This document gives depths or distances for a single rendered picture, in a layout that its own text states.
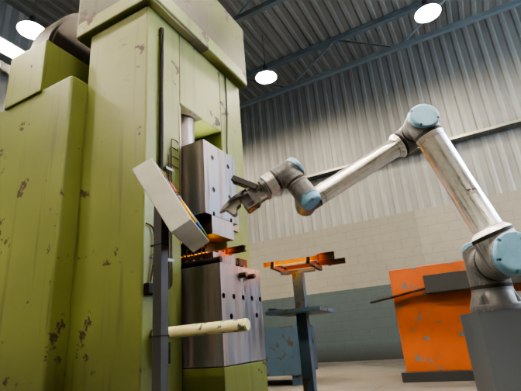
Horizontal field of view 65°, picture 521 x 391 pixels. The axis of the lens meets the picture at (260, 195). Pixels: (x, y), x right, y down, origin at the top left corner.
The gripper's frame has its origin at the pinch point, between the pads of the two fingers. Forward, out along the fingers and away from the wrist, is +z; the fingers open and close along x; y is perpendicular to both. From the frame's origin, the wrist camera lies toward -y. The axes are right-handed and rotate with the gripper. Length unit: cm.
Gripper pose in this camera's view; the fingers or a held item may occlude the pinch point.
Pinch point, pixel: (221, 209)
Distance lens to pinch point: 165.7
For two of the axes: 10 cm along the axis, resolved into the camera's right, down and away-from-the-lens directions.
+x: 0.6, 3.3, 9.4
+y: 5.6, 7.7, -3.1
